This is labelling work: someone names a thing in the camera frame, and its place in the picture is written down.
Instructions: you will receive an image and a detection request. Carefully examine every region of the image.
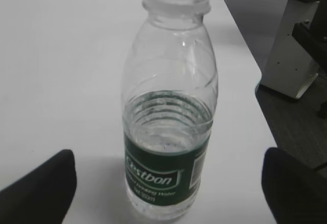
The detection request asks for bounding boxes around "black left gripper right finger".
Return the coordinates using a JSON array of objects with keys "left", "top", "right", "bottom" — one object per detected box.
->
[{"left": 263, "top": 147, "right": 326, "bottom": 223}]

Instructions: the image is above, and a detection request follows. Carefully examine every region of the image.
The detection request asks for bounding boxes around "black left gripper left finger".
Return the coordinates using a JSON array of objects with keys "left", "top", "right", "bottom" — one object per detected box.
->
[{"left": 1, "top": 150, "right": 77, "bottom": 223}]

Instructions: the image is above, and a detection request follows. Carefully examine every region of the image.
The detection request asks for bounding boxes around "clear cestbon water bottle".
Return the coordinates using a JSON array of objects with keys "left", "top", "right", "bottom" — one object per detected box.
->
[{"left": 121, "top": 0, "right": 218, "bottom": 220}]

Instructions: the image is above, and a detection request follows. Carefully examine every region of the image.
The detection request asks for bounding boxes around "dark equipment behind cabinet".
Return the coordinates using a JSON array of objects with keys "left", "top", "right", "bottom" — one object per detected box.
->
[{"left": 292, "top": 0, "right": 326, "bottom": 71}]

